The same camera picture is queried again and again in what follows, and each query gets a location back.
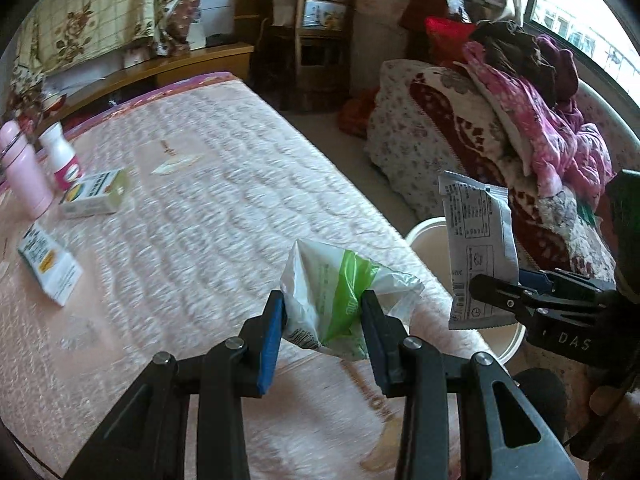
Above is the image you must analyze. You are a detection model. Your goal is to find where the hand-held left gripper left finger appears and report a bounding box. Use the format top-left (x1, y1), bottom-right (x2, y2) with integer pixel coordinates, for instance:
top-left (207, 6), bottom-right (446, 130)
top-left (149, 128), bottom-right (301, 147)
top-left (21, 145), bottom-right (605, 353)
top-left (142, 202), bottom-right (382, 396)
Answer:
top-left (65, 290), bottom-right (289, 480)

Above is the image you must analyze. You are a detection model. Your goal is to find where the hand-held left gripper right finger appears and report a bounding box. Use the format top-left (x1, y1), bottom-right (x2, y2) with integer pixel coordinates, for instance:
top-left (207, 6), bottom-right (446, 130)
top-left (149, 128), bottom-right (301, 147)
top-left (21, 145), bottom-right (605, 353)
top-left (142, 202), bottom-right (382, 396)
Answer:
top-left (360, 289), bottom-right (581, 480)

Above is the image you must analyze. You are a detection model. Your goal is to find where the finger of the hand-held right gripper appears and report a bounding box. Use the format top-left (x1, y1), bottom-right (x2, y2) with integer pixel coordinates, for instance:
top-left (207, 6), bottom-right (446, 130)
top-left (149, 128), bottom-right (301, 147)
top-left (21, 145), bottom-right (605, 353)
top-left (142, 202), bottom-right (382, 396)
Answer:
top-left (469, 273), bottom-right (547, 319)
top-left (518, 268), bottom-right (617, 295)

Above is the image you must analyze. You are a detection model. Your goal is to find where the white printed snack wrapper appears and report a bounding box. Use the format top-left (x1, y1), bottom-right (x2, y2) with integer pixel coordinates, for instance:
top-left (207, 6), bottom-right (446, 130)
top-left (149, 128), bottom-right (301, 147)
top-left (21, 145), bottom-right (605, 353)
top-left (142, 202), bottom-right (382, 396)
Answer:
top-left (438, 170), bottom-right (521, 331)

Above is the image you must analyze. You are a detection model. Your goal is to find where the white green plastic bag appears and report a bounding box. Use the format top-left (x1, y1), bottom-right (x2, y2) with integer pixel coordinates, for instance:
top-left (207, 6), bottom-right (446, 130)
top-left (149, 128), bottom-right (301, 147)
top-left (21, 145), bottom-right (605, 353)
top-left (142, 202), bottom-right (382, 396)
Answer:
top-left (278, 238), bottom-right (425, 361)

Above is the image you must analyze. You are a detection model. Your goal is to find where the white plastic bucket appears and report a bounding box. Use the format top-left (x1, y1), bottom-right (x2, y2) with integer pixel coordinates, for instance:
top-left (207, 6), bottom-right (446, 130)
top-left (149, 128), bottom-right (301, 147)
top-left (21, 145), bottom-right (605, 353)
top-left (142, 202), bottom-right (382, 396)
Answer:
top-left (404, 217), bottom-right (527, 364)

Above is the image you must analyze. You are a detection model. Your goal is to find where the person's right hand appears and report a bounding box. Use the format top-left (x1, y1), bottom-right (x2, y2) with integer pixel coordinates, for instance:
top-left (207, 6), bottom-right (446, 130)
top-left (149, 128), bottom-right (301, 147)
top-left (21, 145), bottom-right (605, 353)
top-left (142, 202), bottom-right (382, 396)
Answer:
top-left (589, 382), bottom-right (624, 414)

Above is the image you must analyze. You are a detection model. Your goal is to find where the pink quilted bedspread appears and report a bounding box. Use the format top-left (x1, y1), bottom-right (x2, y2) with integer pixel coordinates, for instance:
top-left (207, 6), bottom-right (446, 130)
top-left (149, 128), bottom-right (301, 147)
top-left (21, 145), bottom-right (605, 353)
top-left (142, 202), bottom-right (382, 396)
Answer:
top-left (0, 72), bottom-right (501, 480)

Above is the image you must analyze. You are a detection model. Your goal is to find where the pink floral garment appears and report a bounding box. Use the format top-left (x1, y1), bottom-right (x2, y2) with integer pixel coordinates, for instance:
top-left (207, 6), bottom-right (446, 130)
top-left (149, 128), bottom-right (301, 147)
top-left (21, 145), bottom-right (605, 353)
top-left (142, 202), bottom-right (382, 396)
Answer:
top-left (462, 35), bottom-right (614, 197)

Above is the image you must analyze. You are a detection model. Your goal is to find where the red patterned blanket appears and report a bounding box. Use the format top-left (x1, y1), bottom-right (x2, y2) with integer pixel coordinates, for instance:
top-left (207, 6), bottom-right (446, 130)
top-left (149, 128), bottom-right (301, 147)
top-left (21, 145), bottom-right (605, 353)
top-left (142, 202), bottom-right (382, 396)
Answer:
top-left (409, 72), bottom-right (617, 272)

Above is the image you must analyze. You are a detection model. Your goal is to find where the floral sofa cover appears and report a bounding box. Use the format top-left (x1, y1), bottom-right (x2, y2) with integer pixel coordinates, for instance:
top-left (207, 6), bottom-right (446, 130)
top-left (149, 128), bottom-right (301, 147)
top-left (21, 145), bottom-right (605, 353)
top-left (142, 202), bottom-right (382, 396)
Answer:
top-left (364, 59), bottom-right (622, 283)

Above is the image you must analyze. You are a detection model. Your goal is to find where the dark brown garment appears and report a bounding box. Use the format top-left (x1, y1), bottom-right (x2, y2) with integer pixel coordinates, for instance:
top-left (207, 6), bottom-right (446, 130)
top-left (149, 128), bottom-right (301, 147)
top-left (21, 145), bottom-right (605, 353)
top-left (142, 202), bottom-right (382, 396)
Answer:
top-left (469, 19), bottom-right (582, 107)

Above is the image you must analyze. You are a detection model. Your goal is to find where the red plastic bag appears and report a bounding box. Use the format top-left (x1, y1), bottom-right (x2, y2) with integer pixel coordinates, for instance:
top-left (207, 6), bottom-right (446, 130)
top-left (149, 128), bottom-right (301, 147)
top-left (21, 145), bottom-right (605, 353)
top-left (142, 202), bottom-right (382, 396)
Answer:
top-left (337, 89), bottom-right (382, 139)

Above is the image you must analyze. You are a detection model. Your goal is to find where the green yellow medicine box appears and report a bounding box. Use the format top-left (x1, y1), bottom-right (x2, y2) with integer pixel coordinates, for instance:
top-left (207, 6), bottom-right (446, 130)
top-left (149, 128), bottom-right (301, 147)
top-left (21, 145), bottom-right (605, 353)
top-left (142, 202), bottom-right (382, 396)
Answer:
top-left (58, 168), bottom-right (132, 219)

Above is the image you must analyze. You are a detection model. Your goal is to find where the white yellow flat box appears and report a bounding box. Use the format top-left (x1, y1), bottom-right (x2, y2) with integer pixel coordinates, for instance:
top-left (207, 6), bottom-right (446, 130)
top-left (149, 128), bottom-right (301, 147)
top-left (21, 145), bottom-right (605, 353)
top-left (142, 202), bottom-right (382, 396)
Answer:
top-left (17, 224), bottom-right (84, 307)

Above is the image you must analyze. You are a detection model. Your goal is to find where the window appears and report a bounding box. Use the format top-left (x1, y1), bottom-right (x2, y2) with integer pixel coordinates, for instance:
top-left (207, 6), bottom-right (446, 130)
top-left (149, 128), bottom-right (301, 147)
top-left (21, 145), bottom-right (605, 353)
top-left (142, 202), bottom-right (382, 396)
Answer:
top-left (520, 0), bottom-right (640, 112)

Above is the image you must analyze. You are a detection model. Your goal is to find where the white bottle with pink label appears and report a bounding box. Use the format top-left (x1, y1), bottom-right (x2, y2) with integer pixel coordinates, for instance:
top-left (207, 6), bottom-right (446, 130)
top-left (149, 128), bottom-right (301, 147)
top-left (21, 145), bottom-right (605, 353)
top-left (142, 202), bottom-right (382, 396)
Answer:
top-left (38, 122), bottom-right (84, 191)

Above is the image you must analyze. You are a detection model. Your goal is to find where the rolled floral mattress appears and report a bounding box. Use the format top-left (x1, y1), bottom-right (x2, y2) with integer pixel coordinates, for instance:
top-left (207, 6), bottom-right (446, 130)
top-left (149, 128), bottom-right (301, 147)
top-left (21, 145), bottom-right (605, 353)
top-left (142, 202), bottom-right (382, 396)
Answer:
top-left (334, 0), bottom-right (432, 107)

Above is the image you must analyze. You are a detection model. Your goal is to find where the pink water bottle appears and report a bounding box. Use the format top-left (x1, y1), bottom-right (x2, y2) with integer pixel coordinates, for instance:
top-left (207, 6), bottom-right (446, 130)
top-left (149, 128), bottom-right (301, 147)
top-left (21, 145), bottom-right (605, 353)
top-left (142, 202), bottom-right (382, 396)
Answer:
top-left (0, 120), bottom-right (54, 219)

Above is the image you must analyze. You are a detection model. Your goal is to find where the wooden chair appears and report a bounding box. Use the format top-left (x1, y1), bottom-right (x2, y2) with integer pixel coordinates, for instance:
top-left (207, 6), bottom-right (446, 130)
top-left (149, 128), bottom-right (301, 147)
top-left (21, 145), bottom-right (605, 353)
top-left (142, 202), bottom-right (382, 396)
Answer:
top-left (257, 0), bottom-right (359, 112)

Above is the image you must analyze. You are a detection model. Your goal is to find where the floral checked cloth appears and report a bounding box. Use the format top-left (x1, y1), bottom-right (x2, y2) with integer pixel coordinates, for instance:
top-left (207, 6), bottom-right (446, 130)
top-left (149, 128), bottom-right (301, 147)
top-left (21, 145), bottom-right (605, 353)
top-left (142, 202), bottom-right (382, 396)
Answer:
top-left (14, 0), bottom-right (194, 82)

